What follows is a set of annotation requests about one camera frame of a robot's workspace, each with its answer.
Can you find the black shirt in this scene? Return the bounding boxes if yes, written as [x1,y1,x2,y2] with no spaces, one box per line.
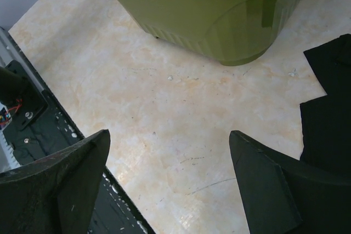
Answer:
[300,34,350,178]

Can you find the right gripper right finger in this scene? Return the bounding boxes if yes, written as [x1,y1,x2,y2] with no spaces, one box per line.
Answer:
[229,130,350,233]

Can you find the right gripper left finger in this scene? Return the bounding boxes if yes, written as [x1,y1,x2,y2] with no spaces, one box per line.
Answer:
[1,129,110,233]

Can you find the green plastic basket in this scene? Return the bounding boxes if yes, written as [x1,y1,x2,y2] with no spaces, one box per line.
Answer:
[118,0,300,66]

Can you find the white cable duct strip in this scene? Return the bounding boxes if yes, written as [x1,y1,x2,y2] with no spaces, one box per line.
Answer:
[1,104,20,173]

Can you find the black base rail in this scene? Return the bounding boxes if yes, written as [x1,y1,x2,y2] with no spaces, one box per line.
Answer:
[4,60,154,233]

